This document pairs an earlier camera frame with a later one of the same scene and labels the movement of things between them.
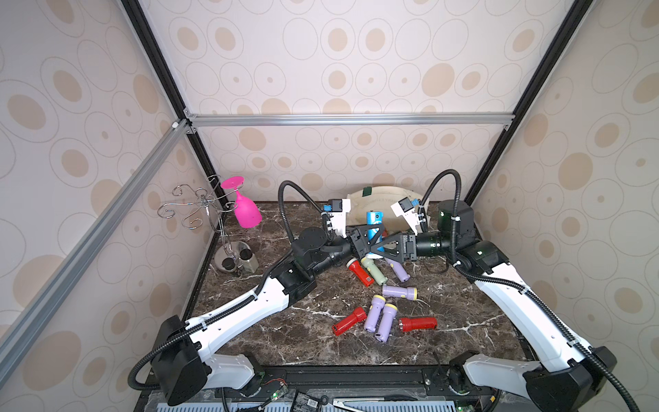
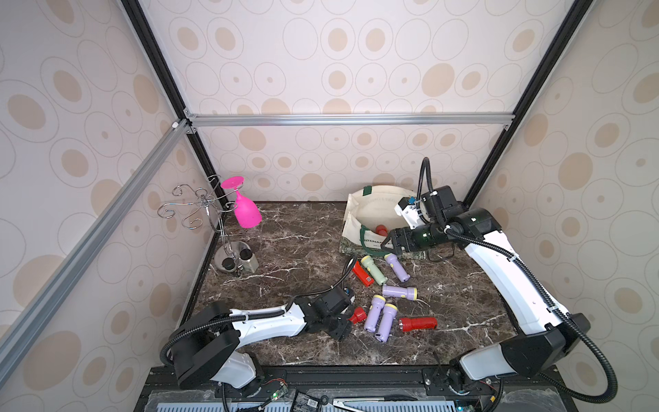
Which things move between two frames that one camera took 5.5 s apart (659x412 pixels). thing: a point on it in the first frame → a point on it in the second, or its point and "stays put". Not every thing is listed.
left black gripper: x=361 y=243 → x=344 y=330
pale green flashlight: x=375 y=270 stays put
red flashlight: x=358 y=316 stays put
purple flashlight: x=377 y=303 stays put
